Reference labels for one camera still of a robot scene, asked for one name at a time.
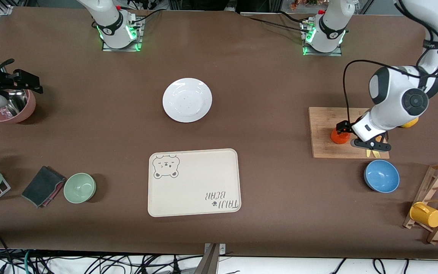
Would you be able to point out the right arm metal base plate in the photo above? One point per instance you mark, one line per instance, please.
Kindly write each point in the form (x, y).
(107, 48)

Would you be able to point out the aluminium frame profile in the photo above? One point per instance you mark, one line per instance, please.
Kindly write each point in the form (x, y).
(5, 9)

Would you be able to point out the wooden mug rack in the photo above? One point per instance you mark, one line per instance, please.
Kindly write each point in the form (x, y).
(426, 182)

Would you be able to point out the wooden cutting board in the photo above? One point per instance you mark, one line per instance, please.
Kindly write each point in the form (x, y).
(325, 118)

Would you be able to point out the yellow mug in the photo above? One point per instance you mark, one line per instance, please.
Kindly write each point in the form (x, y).
(426, 215)

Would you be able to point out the metal table bracket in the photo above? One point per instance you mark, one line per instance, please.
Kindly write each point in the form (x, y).
(222, 249)

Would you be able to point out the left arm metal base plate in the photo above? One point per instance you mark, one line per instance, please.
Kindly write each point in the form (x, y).
(337, 52)

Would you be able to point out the large yellow lemon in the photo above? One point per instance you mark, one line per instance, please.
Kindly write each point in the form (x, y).
(410, 123)

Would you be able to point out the beige bear print tray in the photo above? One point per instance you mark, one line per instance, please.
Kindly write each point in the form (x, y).
(196, 182)

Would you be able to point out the yellow plastic fork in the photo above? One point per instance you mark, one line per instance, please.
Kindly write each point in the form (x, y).
(376, 154)

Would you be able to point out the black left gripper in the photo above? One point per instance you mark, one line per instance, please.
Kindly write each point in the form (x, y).
(343, 126)

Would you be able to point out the orange fruit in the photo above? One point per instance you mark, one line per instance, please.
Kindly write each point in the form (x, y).
(340, 139)

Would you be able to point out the dark grey folded cloth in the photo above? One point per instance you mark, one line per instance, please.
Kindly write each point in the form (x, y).
(41, 186)

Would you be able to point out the steel ladle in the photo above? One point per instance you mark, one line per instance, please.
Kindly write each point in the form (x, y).
(15, 102)

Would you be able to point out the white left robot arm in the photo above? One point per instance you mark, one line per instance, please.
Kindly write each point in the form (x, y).
(394, 95)

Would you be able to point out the blue bowl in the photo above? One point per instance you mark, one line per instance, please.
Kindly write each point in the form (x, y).
(381, 176)

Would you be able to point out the pale green bowl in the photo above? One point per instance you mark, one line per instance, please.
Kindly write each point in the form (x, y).
(79, 188)

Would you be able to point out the pink bowl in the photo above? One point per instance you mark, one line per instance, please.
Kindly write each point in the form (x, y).
(26, 112)

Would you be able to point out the white round plate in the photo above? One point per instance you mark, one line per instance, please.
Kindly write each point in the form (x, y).
(187, 100)

